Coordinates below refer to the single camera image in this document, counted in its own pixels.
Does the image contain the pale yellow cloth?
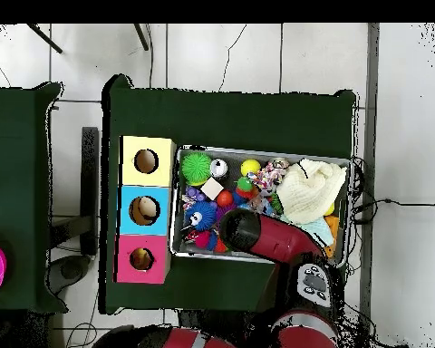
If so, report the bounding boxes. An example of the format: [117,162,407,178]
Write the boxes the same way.
[275,159,348,226]

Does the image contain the mint green cloth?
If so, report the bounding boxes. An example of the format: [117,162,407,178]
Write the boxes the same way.
[301,216,334,247]

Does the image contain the wooden box three holes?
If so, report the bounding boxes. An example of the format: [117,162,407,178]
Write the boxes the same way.
[115,135,178,285]

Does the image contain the pale wooden cube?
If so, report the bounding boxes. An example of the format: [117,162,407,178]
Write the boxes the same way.
[200,177,226,202]

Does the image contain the orange red ball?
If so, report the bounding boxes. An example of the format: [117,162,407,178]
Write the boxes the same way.
[216,188,236,208]

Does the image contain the small silver can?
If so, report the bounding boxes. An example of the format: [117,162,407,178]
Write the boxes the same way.
[209,159,230,179]

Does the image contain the dark blue spiky ball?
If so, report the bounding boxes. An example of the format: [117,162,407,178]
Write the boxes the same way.
[184,200,218,233]

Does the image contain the plain green spiky ball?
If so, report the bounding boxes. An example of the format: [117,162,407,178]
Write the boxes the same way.
[179,151,214,188]

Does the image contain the yellow ball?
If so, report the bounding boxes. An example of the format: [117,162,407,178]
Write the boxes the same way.
[241,159,262,177]

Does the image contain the colourful patterned cloth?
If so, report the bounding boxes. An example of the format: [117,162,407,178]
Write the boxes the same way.
[247,159,290,211]

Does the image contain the orange plastic block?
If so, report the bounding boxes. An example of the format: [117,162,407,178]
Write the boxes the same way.
[324,214,343,251]

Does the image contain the black flat panel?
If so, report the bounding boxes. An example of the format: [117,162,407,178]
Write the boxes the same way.
[81,126,101,256]

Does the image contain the black tripod leg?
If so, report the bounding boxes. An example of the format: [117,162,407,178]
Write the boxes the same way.
[26,23,63,54]
[133,23,150,52]

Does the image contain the dark green side table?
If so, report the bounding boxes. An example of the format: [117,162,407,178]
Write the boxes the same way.
[0,82,66,313]

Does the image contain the shallow wire mesh bin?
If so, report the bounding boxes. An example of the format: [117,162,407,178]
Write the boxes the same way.
[170,148,353,266]

